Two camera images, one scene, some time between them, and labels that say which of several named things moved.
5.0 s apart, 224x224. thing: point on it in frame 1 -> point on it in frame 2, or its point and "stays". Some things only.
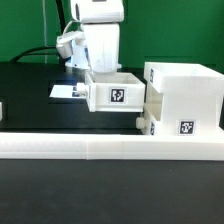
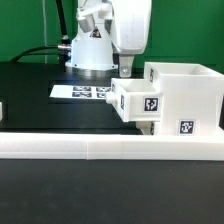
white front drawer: [146, 124] stays
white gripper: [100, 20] -> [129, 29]
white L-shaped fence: [108, 147] stays
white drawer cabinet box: [185, 97] stays
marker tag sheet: [67, 91] stays
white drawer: [122, 92] -> [135, 100]
